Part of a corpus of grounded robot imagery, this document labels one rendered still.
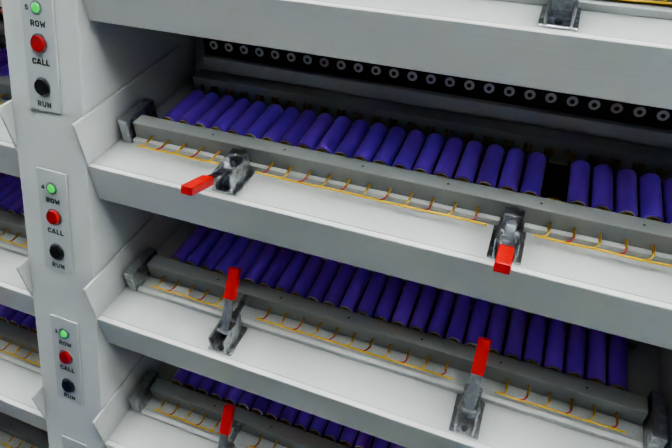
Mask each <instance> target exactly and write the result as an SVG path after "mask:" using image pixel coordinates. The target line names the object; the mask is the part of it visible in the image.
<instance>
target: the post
mask: <svg viewBox="0 0 672 448"><path fill-rule="evenodd" d="M53 3H54V16H55V30H56V43H57V56H58V70H59V83H60V96H61V109H62V114H57V113H53V112H48V111H43V110H39V109H34V108H31V107H30V97H29V86H28V76H27V65H26V55H25V44H24V34H23V23H22V13H21V2H20V0H2V9H3V19H4V28H5V37H6V47H7V56H8V66H9V75H10V84H11V94H12V103H13V113H14V122H15V131H16V141H17V150H18V159H19V169H20V178H21V188H22V197H23V206H24V216H25V225H26V235H27V244H28V253H29V263H30V272H31V281H32V291H33V300H34V310H35V319H36V328H37V338H38V347H39V357H40V366H41V375H42V385H43V394H44V403H45V413H46V422H47V432H48V441H49V448H63V443H62V435H64V436H67V437H69V438H71V439H74V440H76V441H78V442H81V443H83V444H85V445H87V448H106V446H105V444H104V443H103V441H102V439H101V437H100V435H99V434H98V432H97V430H96V428H95V426H94V425H93V423H92V422H93V421H94V419H95V418H96V417H97V416H98V414H99V413H100V412H101V410H102V409H103V408H104V406H105V405H106V404H107V402H108V401H109V400H110V398H111V397H112V396H113V394H114V393H115V392H116V390H117V389H118V388H119V386H120V385H121V384H122V382H123V381H124V380H125V378H126V377H127V376H128V374H129V373H130V372H131V371H132V369H133V368H134V367H135V365H136V364H137V363H138V361H139V360H140V359H141V357H142V356H143V354H140V353H137V352H134V351H131V350H129V349H126V348H123V347H120V346H117V345H114V344H112V343H109V342H107V341H106V339H105V337H104V335H103V333H102V330H101V328H100V326H99V324H98V321H97V319H96V317H95V315H94V313H93V311H92V308H91V306H90V304H89V302H88V299H87V297H86V295H85V293H84V291H83V289H84V288H85V287H86V286H87V285H88V284H89V283H90V282H91V281H92V280H93V279H94V277H95V276H96V275H97V274H98V273H99V272H100V271H101V270H102V269H103V268H104V267H105V266H106V265H107V264H108V263H109V262H110V261H111V260H112V259H113V257H114V256H115V255H116V254H117V253H118V252H119V251H120V250H121V249H122V248H123V247H124V246H125V245H126V244H127V243H128V242H129V241H130V240H131V238H132V237H133V236H134V235H135V234H136V233H137V232H138V231H139V230H140V229H141V228H142V227H143V226H144V225H145V224H146V223H147V222H148V221H149V219H150V218H151V217H152V216H153V215H154V214H155V213H152V212H149V211H145V210H141V209H137V208H134V207H130V206H126V205H122V204H118V203H115V202H111V201H107V200H103V199H100V198H99V197H98V195H97V192H96V189H95V187H94V184H93V181H92V178H91V176H90V173H89V170H88V168H87V165H86V162H85V160H84V157H83V154H82V152H81V149H80V146H79V143H78V141H77V138H76V135H75V133H74V130H73V127H72V124H73V123H75V122H76V121H77V120H79V119H80V118H81V117H83V116H84V115H85V114H87V113H88V112H90V111H91V110H92V109H94V108H95V107H96V106H98V105H99V104H100V103H102V102H103V101H105V100H106V99H107V98H109V97H110V96H111V95H113V94H114V93H115V92H117V91H118V90H119V89H121V88H122V87H124V86H125V85H126V84H128V83H129V82H130V81H132V80H133V79H134V78H136V77H137V76H139V75H140V74H141V73H143V72H144V71H145V70H147V69H148V68H149V67H151V66H152V65H154V64H155V63H156V62H158V61H159V60H160V59H162V58H163V57H164V56H166V55H167V54H168V53H170V52H171V51H173V50H174V49H175V48H177V47H178V46H180V47H181V52H182V57H183V62H184V66H185V71H186V76H187V81H188V83H190V84H194V83H193V78H192V76H193V75H194V74H195V36H189V35H182V34H176V33H169V32H163V31H156V30H150V29H143V28H137V27H130V26H124V25H117V24H111V23H104V22H98V21H91V20H89V18H88V14H87V11H86V8H85V5H84V1H83V0H53ZM36 167H40V168H44V169H48V170H52V171H55V172H59V173H63V174H66V176H67V189H68V202H69V215H70V229H71V242H72V255H73V268H74V275H71V274H68V273H65V272H62V271H58V270H55V269H52V268H49V267H46V265H45V254H44V244H43V233H42V223H41V212H40V202H39V191H38V181H37V170H36ZM51 314H52V315H55V316H58V317H61V318H64V319H67V320H70V321H72V322H75V323H78V335H79V348H80V361H81V374H82V388H83V401H84V405H83V406H82V405H80V404H77V403H75V402H72V401H70V400H67V399H65V398H62V397H60V396H58V391H57V380H56V370H55V359H54V349H53V338H52V328H51V317H50V315H51Z"/></svg>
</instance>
